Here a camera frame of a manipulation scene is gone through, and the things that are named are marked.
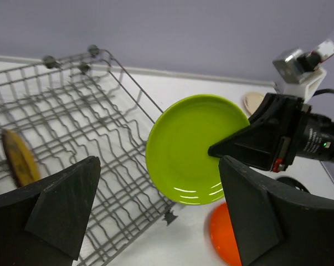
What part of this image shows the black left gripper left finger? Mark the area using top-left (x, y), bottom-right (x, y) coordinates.
top-left (0, 156), bottom-right (101, 265)

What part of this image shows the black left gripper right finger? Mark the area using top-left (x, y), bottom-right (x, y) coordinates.
top-left (219, 156), bottom-right (334, 265)

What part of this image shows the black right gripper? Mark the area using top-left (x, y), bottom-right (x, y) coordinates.
top-left (208, 93), bottom-right (334, 172)

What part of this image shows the orange plate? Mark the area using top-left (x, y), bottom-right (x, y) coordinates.
top-left (206, 202), bottom-right (242, 266)

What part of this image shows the yellow patterned plate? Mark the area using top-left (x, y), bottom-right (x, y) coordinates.
top-left (1, 129), bottom-right (41, 187)

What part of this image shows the lime green plate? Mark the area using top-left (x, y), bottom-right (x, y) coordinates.
top-left (146, 94), bottom-right (250, 206)

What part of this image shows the black plate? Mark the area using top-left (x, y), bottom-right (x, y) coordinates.
top-left (276, 176), bottom-right (310, 193)

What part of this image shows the cream floral plate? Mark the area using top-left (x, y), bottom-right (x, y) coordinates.
top-left (243, 92), bottom-right (264, 115)

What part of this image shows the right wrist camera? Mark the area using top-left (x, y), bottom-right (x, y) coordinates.
top-left (273, 39), bottom-right (334, 103)

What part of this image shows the grey wire dish rack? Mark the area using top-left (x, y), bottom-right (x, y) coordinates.
top-left (0, 45), bottom-right (174, 265)

